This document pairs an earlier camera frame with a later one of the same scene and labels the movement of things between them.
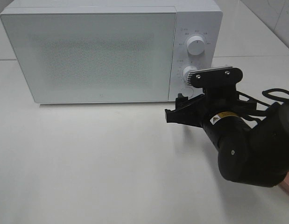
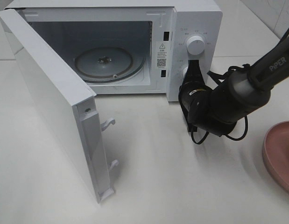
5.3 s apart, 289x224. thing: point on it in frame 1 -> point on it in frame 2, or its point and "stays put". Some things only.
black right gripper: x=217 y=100 -> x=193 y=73
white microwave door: x=94 y=57 -> x=68 y=103
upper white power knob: x=195 y=45 stays put
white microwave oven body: x=83 y=52 stays put
